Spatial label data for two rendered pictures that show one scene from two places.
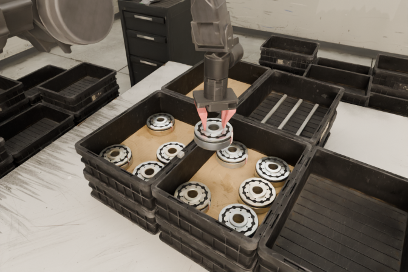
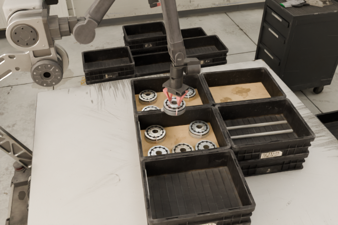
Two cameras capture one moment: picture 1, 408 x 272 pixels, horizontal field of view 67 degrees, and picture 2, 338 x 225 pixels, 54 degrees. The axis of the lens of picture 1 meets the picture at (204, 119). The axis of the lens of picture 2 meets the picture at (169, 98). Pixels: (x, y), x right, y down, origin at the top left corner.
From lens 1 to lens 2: 101 cm
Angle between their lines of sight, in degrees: 37
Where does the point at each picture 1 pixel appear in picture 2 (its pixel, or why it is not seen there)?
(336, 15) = not seen: outside the picture
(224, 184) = (178, 139)
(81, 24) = (80, 38)
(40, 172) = (127, 88)
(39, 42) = not seen: hidden behind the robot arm
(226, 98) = (177, 89)
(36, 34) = not seen: hidden behind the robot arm
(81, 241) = (112, 125)
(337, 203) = (217, 187)
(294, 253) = (166, 184)
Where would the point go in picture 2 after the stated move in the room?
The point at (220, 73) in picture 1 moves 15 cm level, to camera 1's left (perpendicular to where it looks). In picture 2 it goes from (173, 74) to (150, 61)
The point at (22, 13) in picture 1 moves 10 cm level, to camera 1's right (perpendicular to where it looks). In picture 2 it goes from (66, 32) to (81, 41)
